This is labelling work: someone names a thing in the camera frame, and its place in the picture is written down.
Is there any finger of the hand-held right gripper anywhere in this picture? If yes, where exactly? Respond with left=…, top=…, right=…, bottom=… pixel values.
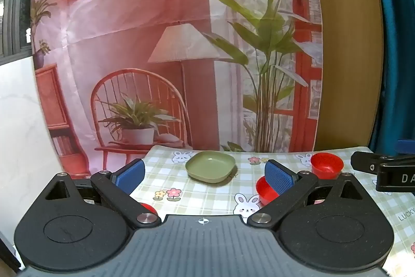
left=351, top=151, right=384, bottom=181

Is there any printed room scene backdrop cloth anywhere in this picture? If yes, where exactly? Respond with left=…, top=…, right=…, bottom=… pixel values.
left=31, top=0, right=324, bottom=178

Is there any blue curtain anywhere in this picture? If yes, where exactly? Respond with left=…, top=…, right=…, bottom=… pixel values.
left=366, top=0, right=415, bottom=156

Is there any checked bunny print tablecloth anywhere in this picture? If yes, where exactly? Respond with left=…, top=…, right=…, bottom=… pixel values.
left=130, top=145, right=415, bottom=277

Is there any wooden panel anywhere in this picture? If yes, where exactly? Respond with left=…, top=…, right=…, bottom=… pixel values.
left=306, top=0, right=385, bottom=152

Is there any green square plate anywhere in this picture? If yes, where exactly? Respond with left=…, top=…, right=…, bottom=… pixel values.
left=185, top=150, right=236, bottom=185

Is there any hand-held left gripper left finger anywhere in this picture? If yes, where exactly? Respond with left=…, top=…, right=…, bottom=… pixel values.
left=44, top=158, right=162, bottom=229

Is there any red plastic bowl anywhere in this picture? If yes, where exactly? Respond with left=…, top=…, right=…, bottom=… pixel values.
left=139, top=203, right=158, bottom=216
left=310, top=153, right=344, bottom=180
left=255, top=176, right=280, bottom=206

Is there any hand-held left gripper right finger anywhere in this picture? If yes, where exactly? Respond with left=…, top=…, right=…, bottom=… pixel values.
left=248, top=159, right=364, bottom=229

